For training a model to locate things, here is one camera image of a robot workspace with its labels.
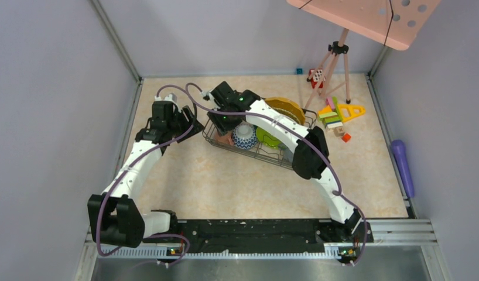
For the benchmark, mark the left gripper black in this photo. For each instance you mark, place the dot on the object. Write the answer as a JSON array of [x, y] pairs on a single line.
[[181, 115]]

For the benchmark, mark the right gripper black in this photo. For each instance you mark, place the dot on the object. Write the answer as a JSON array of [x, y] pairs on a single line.
[[223, 128]]

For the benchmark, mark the red patterned bowl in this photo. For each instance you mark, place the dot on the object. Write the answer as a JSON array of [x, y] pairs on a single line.
[[244, 136]]

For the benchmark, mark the dark wire dish rack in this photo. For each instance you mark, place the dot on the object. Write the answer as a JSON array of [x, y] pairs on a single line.
[[260, 151]]

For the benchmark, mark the green plate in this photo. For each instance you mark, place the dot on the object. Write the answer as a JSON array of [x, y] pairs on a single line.
[[267, 139]]

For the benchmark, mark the yellow polka dot plate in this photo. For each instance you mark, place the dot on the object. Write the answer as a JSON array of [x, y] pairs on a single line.
[[287, 107]]

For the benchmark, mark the grey white cup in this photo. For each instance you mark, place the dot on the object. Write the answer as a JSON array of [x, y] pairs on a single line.
[[288, 155]]

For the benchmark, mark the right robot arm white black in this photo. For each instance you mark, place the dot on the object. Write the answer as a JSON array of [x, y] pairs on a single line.
[[308, 145]]

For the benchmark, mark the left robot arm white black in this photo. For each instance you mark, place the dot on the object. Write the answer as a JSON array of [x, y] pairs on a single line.
[[114, 217]]

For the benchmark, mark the red white dice box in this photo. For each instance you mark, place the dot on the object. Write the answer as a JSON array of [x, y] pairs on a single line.
[[316, 77]]

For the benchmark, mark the stack of coloured wooden blocks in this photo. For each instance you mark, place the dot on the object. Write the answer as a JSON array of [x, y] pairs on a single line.
[[332, 118]]

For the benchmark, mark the pink tripod stand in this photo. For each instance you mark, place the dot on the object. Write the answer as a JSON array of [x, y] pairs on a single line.
[[328, 64]]

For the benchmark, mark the yellow triangle toy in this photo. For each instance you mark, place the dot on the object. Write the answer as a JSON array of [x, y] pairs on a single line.
[[349, 112]]

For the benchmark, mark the orange cube block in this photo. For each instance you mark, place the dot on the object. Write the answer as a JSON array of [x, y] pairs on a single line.
[[346, 137]]

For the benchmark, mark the pink perforated board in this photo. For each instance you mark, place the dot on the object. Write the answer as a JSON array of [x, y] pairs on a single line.
[[395, 24]]

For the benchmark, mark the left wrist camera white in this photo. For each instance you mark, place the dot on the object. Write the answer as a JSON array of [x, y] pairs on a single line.
[[172, 97]]

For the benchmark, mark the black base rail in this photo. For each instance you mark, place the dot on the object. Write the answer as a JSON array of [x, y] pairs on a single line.
[[263, 236]]

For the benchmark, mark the purple handle tool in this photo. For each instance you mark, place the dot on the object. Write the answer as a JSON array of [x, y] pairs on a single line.
[[398, 149]]

